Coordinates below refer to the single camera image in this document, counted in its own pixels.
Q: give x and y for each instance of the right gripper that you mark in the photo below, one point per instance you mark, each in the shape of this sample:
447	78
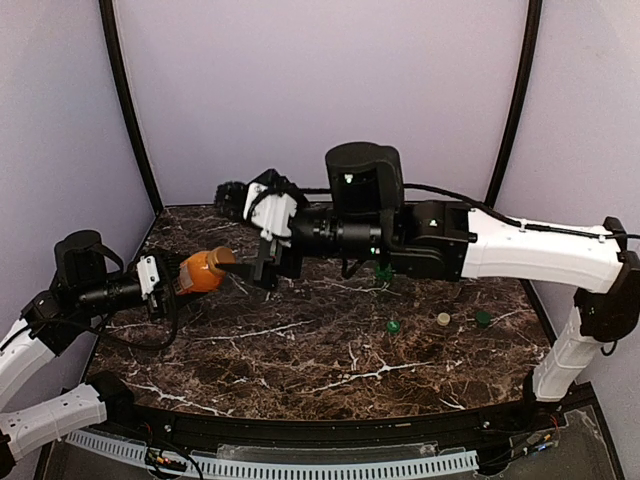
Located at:
273	262

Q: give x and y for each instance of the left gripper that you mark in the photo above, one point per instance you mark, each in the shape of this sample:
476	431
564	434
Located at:
163	282

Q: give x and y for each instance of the orange drink bottle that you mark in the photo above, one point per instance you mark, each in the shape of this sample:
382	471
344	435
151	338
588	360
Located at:
199	274

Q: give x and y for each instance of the green soda bottle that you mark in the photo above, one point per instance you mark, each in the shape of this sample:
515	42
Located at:
383	274

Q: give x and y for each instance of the small green soda cap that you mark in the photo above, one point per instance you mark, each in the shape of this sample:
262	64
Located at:
393	327

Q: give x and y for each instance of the cream bottle cap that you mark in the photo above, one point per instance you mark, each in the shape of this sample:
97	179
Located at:
443	319

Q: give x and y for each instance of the green bottle cap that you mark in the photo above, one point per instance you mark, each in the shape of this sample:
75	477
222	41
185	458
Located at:
483	319

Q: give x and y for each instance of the tan orange bottle cap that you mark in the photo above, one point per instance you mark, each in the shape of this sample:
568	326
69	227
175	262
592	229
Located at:
219	257

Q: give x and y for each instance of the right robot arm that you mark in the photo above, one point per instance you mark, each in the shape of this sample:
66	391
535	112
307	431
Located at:
447	237

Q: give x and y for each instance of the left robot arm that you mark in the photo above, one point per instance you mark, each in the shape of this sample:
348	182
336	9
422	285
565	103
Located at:
91	281

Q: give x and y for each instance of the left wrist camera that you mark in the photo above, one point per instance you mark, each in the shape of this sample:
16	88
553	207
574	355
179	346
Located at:
148	276

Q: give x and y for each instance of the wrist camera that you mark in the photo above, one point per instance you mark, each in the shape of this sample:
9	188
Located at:
263	207
148	276

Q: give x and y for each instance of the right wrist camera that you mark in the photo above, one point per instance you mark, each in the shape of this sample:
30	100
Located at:
263	207

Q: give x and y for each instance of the black front rail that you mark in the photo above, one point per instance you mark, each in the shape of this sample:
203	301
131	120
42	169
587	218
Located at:
489	428

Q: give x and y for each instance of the left black frame post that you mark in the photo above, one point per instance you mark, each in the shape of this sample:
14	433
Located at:
125	99

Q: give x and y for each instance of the black frame post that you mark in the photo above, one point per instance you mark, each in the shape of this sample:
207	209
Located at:
520	88
125	99

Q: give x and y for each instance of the white slotted cable duct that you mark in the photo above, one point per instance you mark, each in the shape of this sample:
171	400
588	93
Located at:
416	461

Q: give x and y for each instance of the right black frame post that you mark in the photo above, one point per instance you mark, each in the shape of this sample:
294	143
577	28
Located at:
520	88

